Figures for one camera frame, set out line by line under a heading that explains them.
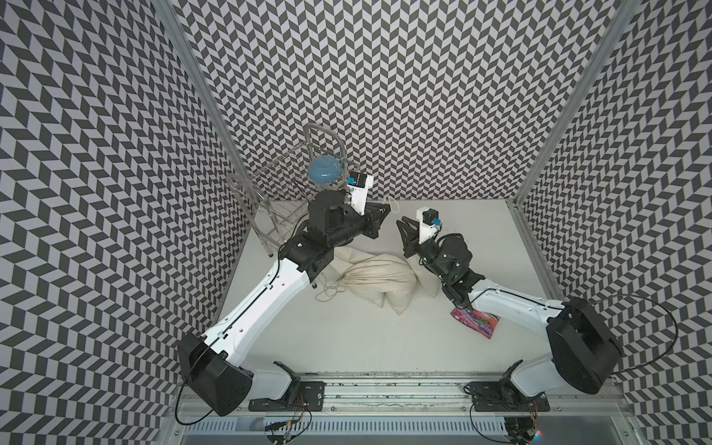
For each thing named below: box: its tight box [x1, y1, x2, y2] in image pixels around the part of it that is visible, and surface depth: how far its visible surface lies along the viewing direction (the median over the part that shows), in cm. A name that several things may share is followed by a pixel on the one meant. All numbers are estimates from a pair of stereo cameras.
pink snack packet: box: [450, 307, 501, 340], surface depth 87 cm
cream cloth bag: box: [333, 246, 402, 303], surface depth 86 cm
